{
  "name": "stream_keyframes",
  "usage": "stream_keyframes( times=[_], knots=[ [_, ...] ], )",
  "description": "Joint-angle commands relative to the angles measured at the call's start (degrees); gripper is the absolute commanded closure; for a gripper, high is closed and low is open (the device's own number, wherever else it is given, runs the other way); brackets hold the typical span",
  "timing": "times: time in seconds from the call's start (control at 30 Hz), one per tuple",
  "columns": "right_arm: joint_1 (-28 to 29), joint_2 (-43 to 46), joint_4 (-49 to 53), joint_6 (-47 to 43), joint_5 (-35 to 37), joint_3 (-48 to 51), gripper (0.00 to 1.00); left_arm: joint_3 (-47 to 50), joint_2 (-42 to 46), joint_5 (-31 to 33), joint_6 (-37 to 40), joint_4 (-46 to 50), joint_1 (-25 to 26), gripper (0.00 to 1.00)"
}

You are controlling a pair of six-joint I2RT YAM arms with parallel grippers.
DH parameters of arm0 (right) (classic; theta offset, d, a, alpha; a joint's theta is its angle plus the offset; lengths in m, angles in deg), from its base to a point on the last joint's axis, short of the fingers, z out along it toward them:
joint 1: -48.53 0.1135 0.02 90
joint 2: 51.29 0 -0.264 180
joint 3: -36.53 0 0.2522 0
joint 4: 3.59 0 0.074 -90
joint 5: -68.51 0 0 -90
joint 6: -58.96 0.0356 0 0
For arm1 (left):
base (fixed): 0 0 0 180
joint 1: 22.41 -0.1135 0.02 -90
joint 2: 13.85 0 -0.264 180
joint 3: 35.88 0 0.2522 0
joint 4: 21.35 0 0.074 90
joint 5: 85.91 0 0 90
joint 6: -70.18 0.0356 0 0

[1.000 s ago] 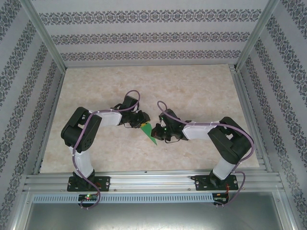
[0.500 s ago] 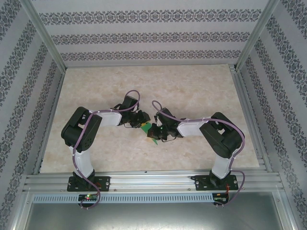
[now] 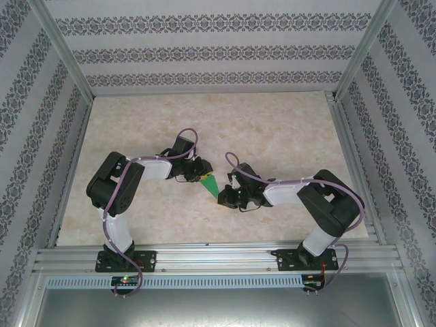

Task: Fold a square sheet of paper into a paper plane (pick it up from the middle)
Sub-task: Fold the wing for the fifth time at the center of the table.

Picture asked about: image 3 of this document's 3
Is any green paper sheet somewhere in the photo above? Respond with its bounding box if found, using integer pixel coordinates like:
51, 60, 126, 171
199, 173, 221, 199

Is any grey sheet metal panel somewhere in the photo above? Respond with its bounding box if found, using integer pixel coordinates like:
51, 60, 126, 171
20, 272, 420, 327

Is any aluminium mounting rail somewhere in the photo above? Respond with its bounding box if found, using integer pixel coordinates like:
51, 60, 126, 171
32, 238, 406, 273

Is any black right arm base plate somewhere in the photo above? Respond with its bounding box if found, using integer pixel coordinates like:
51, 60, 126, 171
276, 248, 340, 273

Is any slotted grey cable duct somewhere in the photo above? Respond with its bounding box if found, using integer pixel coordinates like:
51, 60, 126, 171
46, 275, 304, 289

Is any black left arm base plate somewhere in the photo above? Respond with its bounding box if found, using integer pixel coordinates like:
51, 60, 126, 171
95, 250, 158, 273

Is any aluminium side rail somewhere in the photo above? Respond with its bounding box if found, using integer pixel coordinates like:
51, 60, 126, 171
325, 90, 388, 246
46, 98, 93, 248

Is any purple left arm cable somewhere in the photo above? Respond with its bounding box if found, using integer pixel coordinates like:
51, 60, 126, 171
101, 128, 200, 300

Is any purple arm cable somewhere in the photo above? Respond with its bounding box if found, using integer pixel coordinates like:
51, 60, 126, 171
225, 152, 367, 297
101, 128, 200, 300

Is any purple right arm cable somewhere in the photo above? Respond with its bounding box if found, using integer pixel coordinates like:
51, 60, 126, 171
225, 152, 367, 297

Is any aluminium frame post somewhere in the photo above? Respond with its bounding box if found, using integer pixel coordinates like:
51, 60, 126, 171
332, 0, 399, 102
29, 0, 95, 99

